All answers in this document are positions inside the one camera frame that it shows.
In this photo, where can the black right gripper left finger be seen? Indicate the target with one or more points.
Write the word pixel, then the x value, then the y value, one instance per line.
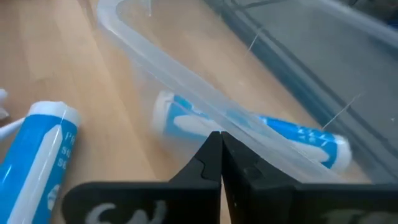
pixel 199 186

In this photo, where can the blue sealant tube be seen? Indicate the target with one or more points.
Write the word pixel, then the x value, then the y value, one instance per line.
pixel 31 171
pixel 311 137

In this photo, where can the frosted plastic bin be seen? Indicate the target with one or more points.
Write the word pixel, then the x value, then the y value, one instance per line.
pixel 174 73

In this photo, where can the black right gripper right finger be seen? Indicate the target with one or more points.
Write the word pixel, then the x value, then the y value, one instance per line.
pixel 264 199

